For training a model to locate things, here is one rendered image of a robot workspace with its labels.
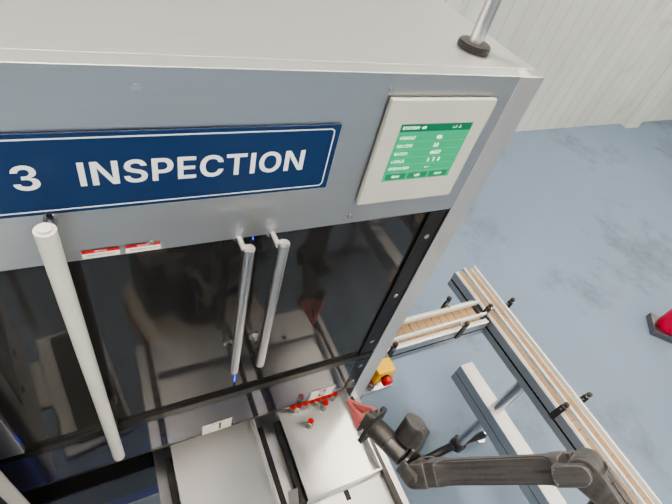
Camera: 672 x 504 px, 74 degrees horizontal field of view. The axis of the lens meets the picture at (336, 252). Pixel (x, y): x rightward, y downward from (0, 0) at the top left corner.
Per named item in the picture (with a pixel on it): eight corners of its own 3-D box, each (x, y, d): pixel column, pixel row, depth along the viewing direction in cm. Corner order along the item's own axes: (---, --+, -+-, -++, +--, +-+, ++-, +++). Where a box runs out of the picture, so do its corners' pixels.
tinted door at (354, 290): (233, 386, 119) (254, 230, 78) (370, 347, 138) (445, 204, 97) (234, 388, 119) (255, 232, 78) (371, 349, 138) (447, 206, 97)
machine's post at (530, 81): (300, 465, 225) (498, 59, 79) (311, 461, 228) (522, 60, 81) (305, 478, 222) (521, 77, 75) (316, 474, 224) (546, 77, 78)
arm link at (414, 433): (410, 489, 106) (427, 478, 112) (435, 455, 102) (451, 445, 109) (376, 450, 112) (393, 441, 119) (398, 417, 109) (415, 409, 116)
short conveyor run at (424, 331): (348, 377, 171) (359, 356, 160) (333, 344, 180) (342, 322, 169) (481, 336, 200) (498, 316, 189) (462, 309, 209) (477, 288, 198)
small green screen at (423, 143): (354, 201, 81) (389, 95, 66) (446, 191, 90) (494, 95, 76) (357, 206, 80) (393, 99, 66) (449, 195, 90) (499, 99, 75)
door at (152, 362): (25, 445, 99) (-94, 276, 58) (232, 387, 119) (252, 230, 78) (25, 448, 99) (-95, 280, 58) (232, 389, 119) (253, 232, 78)
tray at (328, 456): (270, 401, 153) (272, 396, 151) (337, 380, 165) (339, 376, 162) (306, 503, 134) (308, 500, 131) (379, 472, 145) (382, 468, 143)
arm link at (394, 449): (396, 471, 111) (406, 463, 115) (410, 451, 109) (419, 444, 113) (376, 450, 114) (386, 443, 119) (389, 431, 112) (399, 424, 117)
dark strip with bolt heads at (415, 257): (342, 385, 150) (429, 210, 95) (354, 382, 152) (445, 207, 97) (343, 388, 150) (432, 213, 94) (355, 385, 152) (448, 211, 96)
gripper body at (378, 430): (354, 439, 119) (375, 460, 115) (369, 413, 114) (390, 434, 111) (369, 428, 123) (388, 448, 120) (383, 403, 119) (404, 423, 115)
